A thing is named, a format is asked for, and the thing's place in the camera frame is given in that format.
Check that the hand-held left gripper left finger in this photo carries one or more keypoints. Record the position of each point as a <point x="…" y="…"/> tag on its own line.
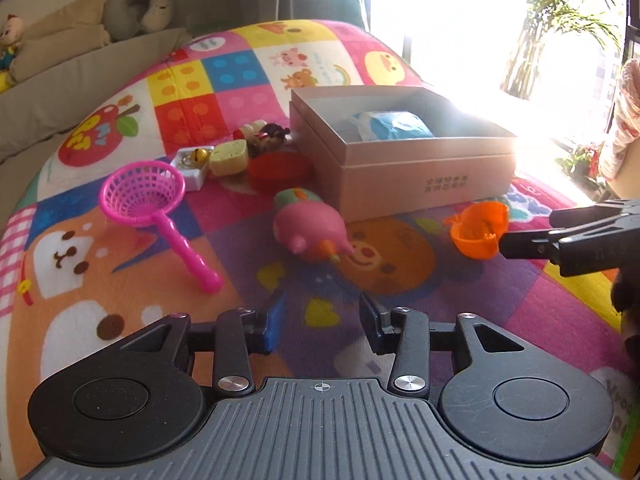
<point x="275" y="324"/>

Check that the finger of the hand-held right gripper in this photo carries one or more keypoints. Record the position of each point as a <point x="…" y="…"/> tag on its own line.
<point x="572" y="218"/>
<point x="527" y="246"/>

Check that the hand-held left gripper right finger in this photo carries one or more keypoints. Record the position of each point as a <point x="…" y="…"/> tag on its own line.
<point x="370" y="322"/>

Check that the orange toy cup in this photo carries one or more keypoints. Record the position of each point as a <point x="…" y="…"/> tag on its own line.
<point x="475" y="235"/>

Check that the pink pig toy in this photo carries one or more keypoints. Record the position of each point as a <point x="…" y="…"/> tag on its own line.
<point x="310" y="225"/>

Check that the pink cardboard box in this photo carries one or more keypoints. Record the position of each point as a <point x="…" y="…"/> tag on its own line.
<point x="415" y="180"/>

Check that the person's right hand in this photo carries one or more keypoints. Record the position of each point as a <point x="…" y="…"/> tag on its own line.
<point x="629" y="291"/>

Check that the potted flowers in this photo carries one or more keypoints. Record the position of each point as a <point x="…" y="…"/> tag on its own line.
<point x="582" y="162"/>

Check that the pink floral cloth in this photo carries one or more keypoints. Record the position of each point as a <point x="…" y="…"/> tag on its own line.
<point x="622" y="125"/>

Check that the colourful printed play mat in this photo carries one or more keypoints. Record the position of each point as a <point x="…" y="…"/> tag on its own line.
<point x="150" y="270"/>

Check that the red toy bowl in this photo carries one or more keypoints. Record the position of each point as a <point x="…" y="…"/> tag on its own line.
<point x="277" y="170"/>

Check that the white plastic case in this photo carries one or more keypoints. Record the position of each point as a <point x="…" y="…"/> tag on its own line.
<point x="192" y="177"/>

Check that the yellow cheese toy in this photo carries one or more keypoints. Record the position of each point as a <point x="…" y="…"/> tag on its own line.
<point x="229" y="159"/>

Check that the blue white packet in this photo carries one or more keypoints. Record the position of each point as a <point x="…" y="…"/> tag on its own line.
<point x="395" y="125"/>

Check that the small dark toy figure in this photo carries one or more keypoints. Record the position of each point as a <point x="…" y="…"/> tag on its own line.
<point x="270" y="140"/>

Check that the golden bell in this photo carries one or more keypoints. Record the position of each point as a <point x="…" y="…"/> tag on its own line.
<point x="197" y="156"/>

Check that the pink toy strainer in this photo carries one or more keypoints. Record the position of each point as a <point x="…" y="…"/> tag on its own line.
<point x="142" y="190"/>

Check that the small red white toy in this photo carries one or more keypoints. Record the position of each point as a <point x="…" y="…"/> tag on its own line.
<point x="249" y="130"/>

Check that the green palm plant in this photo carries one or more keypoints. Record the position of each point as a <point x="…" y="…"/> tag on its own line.
<point x="565" y="5"/>

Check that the beige sofa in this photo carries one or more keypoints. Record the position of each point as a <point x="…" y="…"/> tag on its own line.
<point x="75" y="100"/>

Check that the grey neck pillow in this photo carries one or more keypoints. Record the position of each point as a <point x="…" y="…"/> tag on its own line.
<point x="137" y="12"/>

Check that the beige folded blanket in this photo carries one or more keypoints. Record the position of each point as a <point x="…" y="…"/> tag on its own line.
<point x="60" y="35"/>

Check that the yellow duck plush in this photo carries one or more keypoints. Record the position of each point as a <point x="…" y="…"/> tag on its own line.
<point x="4" y="81"/>

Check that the doll in blue outfit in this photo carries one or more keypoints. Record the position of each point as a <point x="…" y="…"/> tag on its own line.
<point x="11" y="37"/>

